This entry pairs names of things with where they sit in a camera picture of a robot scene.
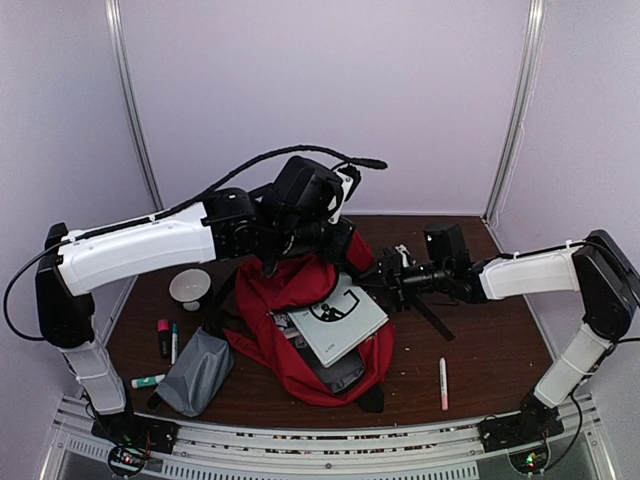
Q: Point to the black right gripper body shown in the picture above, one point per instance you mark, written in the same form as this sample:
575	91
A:
407	281

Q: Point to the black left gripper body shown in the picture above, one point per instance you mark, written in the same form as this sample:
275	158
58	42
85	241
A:
304	239

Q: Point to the grey book with G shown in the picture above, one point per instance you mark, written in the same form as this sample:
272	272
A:
335	326

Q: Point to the grey pencil pouch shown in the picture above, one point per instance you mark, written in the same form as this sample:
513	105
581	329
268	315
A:
196	377

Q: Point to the rose cover book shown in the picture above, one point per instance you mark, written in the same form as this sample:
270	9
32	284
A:
285	325

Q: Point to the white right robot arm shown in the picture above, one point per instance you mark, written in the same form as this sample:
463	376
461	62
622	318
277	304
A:
593	272

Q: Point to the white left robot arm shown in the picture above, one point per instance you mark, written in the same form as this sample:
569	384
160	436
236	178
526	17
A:
75	263

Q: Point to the pink white pen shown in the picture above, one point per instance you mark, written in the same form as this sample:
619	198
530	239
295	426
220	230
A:
444	394

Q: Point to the white bowl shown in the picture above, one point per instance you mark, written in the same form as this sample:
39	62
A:
190	289

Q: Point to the blue white pen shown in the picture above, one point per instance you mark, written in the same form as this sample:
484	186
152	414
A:
174	344

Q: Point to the pink black highlighter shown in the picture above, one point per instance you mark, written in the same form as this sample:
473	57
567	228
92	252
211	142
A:
164	338

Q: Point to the green white glue stick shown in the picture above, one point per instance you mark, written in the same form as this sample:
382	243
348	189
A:
149	381

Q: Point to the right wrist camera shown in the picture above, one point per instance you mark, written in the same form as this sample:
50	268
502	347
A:
446	245

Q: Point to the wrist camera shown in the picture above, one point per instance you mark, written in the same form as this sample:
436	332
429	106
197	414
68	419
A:
307	189
446	245

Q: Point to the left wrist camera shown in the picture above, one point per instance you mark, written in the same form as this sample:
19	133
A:
307	189

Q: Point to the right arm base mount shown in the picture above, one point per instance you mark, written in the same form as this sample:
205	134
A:
525	441

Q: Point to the aluminium front rail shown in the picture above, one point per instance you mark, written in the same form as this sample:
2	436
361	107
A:
445	450

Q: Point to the right aluminium frame post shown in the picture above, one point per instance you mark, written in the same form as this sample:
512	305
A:
523	93

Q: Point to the aluminium frame post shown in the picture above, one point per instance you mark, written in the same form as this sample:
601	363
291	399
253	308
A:
118	41
523	93

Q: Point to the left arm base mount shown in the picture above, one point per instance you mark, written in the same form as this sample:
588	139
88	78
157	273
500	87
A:
134	444

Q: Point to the left aluminium frame post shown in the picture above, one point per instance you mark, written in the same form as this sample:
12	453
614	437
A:
118	41

